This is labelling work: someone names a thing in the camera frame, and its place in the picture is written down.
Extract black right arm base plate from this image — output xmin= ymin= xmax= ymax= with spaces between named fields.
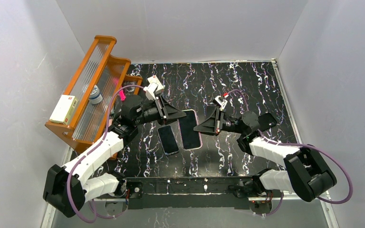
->
xmin=234 ymin=180 xmax=285 ymax=215

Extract blue smartphone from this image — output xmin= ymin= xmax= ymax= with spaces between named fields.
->
xmin=158 ymin=125 xmax=179 ymax=156

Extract white and green box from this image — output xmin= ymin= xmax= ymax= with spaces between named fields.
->
xmin=49 ymin=95 xmax=78 ymax=125

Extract small white carton box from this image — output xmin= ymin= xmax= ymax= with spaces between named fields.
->
xmin=147 ymin=76 xmax=165 ymax=95

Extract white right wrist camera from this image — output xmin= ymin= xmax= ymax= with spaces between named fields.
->
xmin=213 ymin=95 xmax=228 ymax=111

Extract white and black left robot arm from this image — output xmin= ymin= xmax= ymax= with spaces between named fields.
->
xmin=43 ymin=95 xmax=186 ymax=218

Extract pink marker pen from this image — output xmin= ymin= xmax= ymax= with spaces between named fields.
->
xmin=118 ymin=89 xmax=126 ymax=102

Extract white and blue tape roll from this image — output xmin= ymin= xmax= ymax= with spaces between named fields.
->
xmin=88 ymin=85 xmax=103 ymax=105

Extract black phone case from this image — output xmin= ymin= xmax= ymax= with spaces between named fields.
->
xmin=258 ymin=113 xmax=277 ymax=132

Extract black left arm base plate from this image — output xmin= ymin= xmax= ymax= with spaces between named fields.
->
xmin=105 ymin=180 xmax=143 ymax=217

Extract orange wooden shelf rack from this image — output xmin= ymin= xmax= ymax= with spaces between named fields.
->
xmin=45 ymin=35 xmax=143 ymax=154

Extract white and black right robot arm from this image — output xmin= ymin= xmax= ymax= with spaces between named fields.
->
xmin=194 ymin=108 xmax=337 ymax=202

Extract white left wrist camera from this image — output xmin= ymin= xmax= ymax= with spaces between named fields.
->
xmin=143 ymin=82 xmax=164 ymax=100

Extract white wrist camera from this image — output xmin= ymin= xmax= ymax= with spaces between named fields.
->
xmin=213 ymin=95 xmax=228 ymax=111
xmin=143 ymin=82 xmax=164 ymax=100

